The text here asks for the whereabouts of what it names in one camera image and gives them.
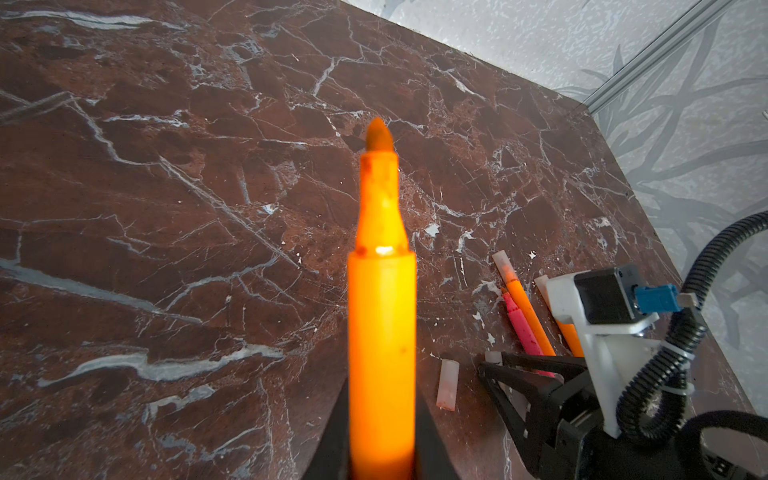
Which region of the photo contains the orange highlighter pen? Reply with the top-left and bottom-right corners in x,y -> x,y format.
492,251 -> 555,356
533,274 -> 585,359

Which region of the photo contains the aluminium cage frame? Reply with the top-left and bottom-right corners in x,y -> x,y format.
583,0 -> 735,114

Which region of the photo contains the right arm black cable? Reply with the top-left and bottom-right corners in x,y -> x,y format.
616,209 -> 768,480

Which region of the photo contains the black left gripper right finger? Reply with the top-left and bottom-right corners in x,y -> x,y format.
414,393 -> 459,480

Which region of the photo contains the yellow-orange highlighter pen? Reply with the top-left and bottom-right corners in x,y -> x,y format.
347,118 -> 417,479

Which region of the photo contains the pink highlighter pen upper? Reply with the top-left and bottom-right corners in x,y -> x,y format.
503,291 -> 544,356

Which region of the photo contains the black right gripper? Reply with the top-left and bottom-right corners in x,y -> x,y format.
478,353 -> 685,479

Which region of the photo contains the translucent pen cap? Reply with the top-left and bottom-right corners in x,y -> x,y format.
484,351 -> 503,365
436,359 -> 460,411

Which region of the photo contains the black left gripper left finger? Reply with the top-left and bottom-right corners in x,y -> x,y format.
302,380 -> 350,480

